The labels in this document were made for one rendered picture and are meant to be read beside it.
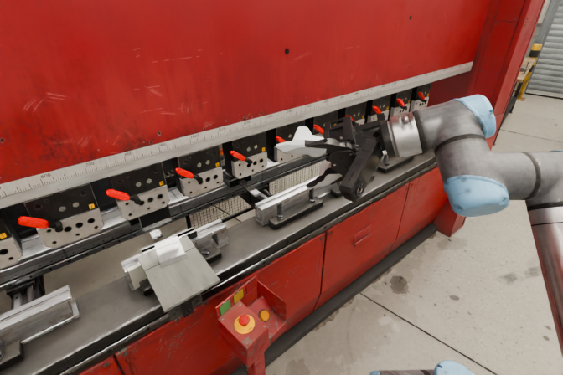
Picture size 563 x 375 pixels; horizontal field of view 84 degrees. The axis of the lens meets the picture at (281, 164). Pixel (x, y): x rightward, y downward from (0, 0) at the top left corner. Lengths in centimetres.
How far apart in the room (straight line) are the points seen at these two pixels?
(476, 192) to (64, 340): 118
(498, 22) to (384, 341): 205
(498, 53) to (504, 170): 196
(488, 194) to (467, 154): 7
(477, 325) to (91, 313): 211
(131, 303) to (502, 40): 240
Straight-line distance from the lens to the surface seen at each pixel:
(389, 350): 217
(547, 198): 59
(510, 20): 246
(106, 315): 127
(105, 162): 100
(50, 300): 127
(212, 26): 101
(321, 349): 210
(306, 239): 150
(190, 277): 110
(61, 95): 93
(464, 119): 57
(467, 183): 52
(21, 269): 148
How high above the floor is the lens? 180
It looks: 29 degrees down
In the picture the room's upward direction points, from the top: straight up
